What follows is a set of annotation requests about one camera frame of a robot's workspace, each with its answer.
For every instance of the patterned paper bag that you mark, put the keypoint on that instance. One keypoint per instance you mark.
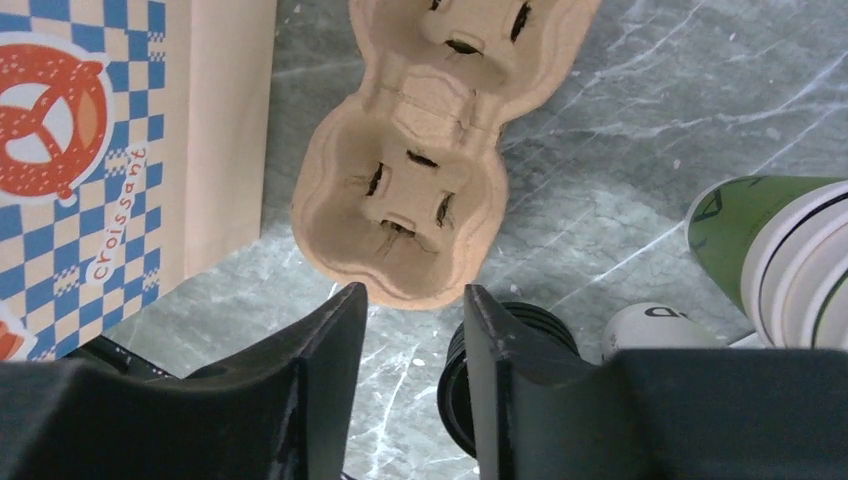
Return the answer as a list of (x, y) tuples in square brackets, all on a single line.
[(133, 138)]

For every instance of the stack of paper cups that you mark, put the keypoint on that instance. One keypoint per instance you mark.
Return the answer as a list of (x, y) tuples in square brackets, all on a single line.
[(751, 234)]

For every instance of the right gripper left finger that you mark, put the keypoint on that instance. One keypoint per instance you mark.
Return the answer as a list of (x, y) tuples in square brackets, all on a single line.
[(279, 409)]

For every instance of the single white paper cup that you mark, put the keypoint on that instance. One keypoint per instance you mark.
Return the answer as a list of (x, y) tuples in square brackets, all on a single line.
[(651, 325)]

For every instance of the pile of wrapped straws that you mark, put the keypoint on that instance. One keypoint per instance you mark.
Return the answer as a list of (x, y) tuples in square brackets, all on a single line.
[(751, 341)]

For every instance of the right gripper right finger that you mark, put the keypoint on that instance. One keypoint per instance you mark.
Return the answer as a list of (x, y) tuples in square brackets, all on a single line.
[(541, 412)]

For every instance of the cardboard cup carrier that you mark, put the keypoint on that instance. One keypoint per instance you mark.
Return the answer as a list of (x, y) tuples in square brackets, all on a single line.
[(403, 187)]

